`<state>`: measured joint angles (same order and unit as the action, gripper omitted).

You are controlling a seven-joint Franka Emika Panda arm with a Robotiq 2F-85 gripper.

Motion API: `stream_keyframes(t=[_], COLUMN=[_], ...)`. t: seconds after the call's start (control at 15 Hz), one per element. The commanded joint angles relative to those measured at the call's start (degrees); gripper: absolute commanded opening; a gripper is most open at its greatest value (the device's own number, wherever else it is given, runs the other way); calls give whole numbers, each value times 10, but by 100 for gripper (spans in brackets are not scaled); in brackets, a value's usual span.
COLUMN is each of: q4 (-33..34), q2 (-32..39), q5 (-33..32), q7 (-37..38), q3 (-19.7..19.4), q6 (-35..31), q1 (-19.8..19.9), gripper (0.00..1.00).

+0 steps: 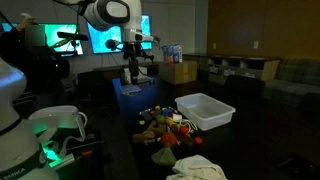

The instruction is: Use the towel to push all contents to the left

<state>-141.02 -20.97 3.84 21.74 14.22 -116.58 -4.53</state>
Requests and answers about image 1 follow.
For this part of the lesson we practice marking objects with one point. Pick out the white cup with cord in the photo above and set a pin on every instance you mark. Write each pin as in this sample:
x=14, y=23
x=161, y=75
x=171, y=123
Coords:
x=179, y=119

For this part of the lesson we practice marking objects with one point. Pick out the blue plush toy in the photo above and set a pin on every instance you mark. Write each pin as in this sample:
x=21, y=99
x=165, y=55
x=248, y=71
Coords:
x=167, y=112

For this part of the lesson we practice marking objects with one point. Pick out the right wall monitor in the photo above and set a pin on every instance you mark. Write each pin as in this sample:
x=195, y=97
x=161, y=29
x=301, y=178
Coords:
x=99, y=38

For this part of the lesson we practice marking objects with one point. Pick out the brown plush moose toy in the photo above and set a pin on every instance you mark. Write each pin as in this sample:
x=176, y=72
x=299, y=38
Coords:
x=151, y=134

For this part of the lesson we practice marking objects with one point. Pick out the white plastic bin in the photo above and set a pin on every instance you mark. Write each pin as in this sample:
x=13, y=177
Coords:
x=204, y=111

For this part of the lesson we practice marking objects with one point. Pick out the wooden shelf cabinet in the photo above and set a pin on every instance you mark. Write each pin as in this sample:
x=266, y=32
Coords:
x=217, y=67

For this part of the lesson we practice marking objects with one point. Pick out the red plush ball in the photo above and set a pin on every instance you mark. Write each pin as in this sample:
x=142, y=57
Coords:
x=168, y=139

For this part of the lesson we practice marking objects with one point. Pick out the cardboard box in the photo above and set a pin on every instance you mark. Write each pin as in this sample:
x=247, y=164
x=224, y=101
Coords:
x=178, y=73

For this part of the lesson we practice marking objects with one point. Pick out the black camera on stand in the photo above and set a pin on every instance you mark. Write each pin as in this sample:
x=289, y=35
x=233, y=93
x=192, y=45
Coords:
x=70, y=37

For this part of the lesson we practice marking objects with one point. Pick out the green fabric pouch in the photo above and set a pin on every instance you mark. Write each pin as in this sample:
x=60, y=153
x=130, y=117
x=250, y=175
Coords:
x=164, y=157

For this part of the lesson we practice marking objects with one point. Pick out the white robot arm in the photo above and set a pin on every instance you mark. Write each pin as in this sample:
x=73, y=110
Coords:
x=22, y=156

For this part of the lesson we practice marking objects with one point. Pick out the green apple toy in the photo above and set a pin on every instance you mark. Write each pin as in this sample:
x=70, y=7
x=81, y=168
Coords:
x=161, y=119

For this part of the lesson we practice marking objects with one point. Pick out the blue cereal box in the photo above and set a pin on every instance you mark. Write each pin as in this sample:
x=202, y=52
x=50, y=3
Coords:
x=172, y=54

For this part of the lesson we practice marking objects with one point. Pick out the white terry towel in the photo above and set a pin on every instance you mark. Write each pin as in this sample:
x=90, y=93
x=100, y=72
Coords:
x=196, y=167

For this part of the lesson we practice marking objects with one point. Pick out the green plaid sofa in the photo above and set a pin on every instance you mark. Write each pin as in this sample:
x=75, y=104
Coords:
x=293, y=80

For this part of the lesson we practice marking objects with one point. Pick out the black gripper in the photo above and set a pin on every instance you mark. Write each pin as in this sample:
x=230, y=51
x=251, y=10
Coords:
x=131, y=52

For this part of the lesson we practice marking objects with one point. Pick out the white VR headset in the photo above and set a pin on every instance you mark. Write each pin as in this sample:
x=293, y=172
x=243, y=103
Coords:
x=48, y=121

